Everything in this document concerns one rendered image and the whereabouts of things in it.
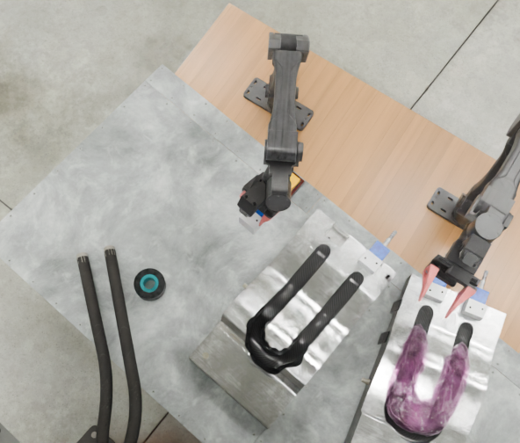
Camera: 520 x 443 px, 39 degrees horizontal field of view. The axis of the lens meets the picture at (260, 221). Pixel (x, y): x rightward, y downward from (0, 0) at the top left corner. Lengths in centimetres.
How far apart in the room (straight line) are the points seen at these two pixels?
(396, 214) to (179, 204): 59
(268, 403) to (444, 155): 85
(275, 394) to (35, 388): 118
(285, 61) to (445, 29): 171
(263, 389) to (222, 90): 85
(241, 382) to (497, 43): 201
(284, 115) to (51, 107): 159
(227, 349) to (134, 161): 58
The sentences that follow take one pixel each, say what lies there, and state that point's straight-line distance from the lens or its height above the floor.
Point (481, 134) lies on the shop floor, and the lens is 313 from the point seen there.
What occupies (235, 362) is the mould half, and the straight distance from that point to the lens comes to 186.
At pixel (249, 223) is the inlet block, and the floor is 96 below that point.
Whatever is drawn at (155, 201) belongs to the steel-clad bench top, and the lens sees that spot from 202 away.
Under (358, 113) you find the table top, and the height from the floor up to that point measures 80.
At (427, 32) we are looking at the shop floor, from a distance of 328.
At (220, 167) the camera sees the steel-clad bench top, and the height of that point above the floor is 80.
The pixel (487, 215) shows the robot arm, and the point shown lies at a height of 130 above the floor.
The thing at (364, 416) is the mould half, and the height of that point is 91.
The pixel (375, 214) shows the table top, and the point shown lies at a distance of 204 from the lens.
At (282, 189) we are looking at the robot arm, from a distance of 162.
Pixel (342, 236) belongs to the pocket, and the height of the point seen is 86.
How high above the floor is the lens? 270
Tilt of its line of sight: 73 degrees down
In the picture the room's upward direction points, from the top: 7 degrees clockwise
